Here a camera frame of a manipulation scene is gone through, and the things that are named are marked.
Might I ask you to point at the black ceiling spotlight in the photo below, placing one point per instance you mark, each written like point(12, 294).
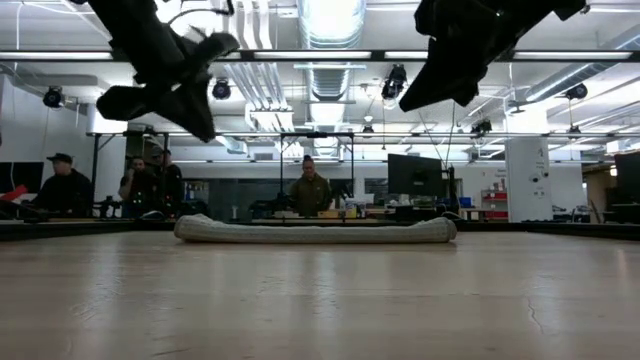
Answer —
point(52, 97)
point(395, 82)
point(576, 91)
point(221, 90)
point(481, 126)

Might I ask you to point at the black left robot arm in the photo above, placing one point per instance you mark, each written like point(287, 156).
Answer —
point(130, 30)

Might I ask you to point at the black monitor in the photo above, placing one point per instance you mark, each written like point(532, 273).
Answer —
point(20, 177)
point(629, 175)
point(415, 175)

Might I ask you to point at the person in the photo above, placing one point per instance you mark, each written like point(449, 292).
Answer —
point(65, 192)
point(310, 195)
point(137, 190)
point(170, 185)

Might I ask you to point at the white column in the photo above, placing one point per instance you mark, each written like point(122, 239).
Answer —
point(527, 180)

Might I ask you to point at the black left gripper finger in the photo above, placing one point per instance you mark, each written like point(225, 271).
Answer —
point(185, 110)
point(220, 46)

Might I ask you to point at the black background rig frame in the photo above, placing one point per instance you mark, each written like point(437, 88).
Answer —
point(281, 165)

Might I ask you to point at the silver ventilation duct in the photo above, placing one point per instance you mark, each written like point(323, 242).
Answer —
point(327, 82)

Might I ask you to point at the blue bin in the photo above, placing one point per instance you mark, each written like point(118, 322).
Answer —
point(465, 202)

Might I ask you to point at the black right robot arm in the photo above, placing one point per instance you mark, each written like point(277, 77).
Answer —
point(540, 12)

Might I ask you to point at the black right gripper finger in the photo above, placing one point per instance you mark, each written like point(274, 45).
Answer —
point(430, 17)
point(440, 87)

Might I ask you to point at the red shelf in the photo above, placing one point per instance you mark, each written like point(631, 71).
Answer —
point(495, 196)

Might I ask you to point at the grey waffle towel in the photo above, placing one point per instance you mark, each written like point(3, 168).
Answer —
point(315, 233)

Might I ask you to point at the red object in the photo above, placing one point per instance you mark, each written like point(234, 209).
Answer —
point(12, 192)

